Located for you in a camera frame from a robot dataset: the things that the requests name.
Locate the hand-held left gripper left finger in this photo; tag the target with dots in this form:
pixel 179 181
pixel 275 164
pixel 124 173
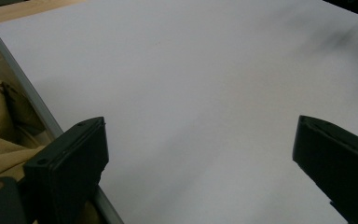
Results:
pixel 71 165

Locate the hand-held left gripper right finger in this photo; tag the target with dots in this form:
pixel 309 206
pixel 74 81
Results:
pixel 338 161

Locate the tan cloth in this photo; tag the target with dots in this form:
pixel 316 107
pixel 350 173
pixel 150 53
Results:
pixel 3 130

